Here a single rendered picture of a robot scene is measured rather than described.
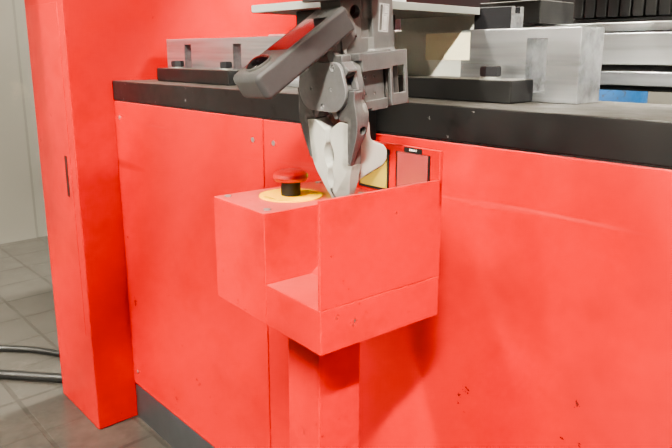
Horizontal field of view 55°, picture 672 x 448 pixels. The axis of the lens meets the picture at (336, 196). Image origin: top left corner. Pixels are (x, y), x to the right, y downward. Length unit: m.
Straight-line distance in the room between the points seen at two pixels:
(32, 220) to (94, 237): 2.04
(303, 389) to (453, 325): 0.23
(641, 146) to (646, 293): 0.15
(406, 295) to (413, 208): 0.09
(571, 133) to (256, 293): 0.38
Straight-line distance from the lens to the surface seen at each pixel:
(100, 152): 1.64
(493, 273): 0.82
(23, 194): 3.65
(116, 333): 1.76
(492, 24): 0.95
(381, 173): 0.73
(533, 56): 0.92
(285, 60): 0.57
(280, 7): 0.85
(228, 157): 1.22
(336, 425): 0.78
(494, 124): 0.79
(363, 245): 0.62
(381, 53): 0.62
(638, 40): 1.12
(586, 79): 0.89
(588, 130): 0.73
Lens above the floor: 0.94
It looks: 12 degrees down
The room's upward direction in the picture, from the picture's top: straight up
